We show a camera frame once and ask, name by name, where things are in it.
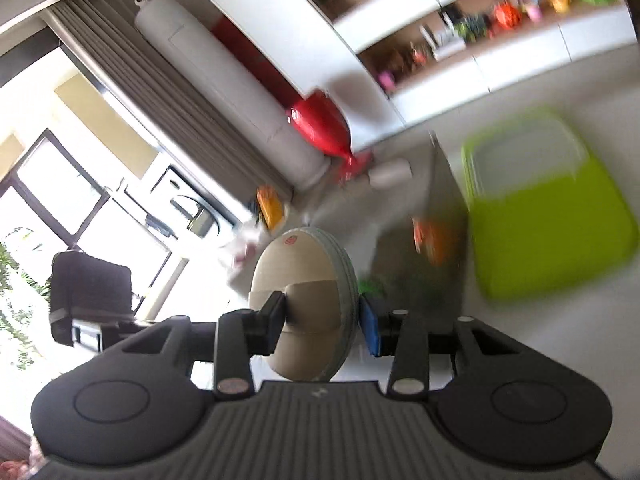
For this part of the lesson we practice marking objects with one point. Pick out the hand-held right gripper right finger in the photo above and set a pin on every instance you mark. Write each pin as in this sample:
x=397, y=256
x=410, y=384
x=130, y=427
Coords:
x=370, y=327

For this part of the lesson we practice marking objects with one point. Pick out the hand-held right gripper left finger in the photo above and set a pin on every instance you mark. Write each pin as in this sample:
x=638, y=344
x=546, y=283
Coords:
x=272, y=322

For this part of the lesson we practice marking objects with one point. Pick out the round beige paper-wrapped disc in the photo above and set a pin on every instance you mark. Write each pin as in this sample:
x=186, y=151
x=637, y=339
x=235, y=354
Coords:
x=305, y=270

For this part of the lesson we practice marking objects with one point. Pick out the lime green storage bin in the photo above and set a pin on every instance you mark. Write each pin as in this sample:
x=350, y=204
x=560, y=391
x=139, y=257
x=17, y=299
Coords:
x=545, y=220

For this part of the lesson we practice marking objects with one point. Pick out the white marble desktop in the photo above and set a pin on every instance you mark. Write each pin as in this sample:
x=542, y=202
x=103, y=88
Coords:
x=550, y=340

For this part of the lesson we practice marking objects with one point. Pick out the dark grey panel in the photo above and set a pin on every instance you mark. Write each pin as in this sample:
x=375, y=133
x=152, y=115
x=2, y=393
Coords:
x=400, y=265

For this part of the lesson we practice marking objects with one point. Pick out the white crumpled plastic bag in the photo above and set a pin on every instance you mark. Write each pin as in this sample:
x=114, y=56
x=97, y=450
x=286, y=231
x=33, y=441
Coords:
x=245, y=255

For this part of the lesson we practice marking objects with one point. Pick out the orange snack packet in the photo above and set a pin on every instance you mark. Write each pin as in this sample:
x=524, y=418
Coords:
x=431, y=240

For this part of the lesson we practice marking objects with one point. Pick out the white paper roll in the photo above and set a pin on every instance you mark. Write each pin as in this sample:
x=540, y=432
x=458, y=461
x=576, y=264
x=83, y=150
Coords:
x=390, y=173

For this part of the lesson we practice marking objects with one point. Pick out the black chair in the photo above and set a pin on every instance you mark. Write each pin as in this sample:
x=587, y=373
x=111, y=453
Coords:
x=90, y=290

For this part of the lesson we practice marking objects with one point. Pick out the white standing air conditioner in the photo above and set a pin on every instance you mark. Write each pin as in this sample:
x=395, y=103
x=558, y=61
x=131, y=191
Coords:
x=225, y=85

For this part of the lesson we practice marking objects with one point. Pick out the small pink container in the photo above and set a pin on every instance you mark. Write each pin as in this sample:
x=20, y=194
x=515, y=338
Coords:
x=387, y=81

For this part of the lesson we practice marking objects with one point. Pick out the green leafy plant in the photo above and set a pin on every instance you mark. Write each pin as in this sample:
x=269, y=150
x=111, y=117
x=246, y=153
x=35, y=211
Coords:
x=17, y=300

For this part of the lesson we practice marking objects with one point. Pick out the grey curtain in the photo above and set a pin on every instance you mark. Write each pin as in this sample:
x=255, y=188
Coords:
x=150, y=95

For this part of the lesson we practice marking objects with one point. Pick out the red board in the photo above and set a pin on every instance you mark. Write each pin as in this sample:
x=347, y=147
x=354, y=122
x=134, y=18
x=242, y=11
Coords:
x=260, y=60

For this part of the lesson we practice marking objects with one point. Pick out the white box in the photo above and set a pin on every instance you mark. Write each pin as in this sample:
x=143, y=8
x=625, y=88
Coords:
x=448, y=48

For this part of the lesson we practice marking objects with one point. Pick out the green toy plant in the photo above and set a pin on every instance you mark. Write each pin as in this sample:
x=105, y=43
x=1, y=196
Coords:
x=472, y=27

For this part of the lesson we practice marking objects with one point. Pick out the orange pumpkin bucket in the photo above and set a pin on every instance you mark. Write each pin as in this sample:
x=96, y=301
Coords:
x=507, y=16

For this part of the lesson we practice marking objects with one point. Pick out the pink cup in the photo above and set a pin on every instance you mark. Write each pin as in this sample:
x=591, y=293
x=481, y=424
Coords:
x=533, y=11

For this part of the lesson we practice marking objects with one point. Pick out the yellow toy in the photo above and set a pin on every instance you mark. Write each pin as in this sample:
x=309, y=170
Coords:
x=560, y=3

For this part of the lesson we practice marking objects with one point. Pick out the white wall cabinet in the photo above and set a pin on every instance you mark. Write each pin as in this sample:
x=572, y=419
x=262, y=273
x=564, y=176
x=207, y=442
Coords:
x=350, y=25

